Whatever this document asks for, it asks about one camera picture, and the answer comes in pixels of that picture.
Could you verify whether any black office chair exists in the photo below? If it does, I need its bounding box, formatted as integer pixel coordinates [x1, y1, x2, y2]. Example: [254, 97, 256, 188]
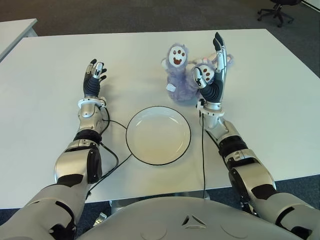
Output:
[257, 0, 298, 28]

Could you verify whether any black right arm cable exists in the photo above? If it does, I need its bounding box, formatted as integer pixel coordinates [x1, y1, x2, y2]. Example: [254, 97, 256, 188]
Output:
[198, 111, 207, 200]

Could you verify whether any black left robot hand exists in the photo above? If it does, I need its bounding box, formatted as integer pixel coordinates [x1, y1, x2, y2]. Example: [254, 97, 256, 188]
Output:
[83, 58, 108, 97]

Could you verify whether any silver metal bracket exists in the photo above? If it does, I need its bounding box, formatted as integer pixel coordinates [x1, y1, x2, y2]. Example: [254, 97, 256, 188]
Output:
[93, 212, 107, 225]
[239, 194, 258, 216]

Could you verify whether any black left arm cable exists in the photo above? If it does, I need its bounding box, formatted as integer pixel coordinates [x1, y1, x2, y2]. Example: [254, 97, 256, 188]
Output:
[86, 107, 133, 198]

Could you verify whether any white plate black rim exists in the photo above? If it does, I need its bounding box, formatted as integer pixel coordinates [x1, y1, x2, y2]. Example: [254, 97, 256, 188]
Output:
[125, 105, 193, 166]

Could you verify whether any purple plush bunny doll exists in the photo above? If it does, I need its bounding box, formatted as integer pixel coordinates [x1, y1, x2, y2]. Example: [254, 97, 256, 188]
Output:
[161, 43, 236, 103]

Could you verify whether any grey robot torso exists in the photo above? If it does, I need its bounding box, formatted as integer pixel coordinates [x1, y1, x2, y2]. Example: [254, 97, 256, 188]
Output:
[76, 196, 301, 240]

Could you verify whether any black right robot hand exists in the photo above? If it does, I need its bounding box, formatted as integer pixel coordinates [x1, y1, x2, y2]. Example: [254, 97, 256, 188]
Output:
[192, 31, 229, 103]

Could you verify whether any white neighbouring desk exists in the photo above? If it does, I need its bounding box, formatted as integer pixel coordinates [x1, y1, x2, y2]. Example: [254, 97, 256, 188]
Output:
[0, 18, 38, 62]

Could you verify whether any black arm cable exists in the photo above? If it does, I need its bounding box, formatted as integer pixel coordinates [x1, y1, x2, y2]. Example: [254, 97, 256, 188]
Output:
[198, 111, 207, 200]
[86, 107, 133, 198]

